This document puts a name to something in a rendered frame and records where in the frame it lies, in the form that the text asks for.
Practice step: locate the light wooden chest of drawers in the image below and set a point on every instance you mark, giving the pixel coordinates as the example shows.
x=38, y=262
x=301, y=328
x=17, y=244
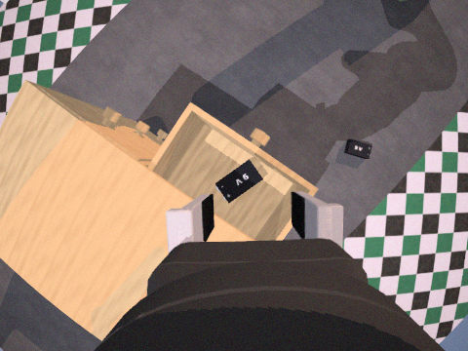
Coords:
x=81, y=220

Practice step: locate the black 9v battery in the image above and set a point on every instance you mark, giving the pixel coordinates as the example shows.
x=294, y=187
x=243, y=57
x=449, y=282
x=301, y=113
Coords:
x=238, y=181
x=357, y=148

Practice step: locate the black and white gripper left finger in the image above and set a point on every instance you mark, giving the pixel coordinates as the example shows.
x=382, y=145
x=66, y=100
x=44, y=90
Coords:
x=193, y=222

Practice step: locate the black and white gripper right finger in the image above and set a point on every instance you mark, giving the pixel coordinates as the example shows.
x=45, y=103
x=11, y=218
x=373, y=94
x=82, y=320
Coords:
x=313, y=218

